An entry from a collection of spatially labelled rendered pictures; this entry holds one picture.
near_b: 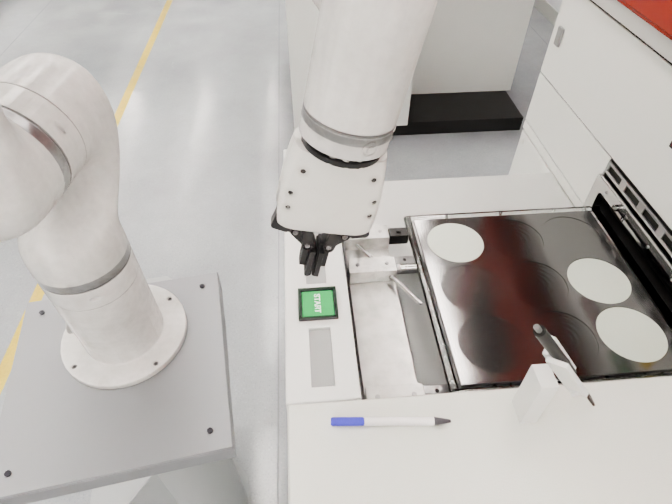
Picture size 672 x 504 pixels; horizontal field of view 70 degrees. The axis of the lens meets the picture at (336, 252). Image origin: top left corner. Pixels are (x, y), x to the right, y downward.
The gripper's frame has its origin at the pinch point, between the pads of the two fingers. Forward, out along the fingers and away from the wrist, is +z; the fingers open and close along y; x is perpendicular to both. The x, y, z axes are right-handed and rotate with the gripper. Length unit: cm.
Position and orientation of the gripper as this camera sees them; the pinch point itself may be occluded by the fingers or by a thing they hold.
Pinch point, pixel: (313, 255)
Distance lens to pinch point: 55.3
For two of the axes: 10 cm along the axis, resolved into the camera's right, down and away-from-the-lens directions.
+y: -9.7, -0.9, -2.0
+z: -2.1, 6.9, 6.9
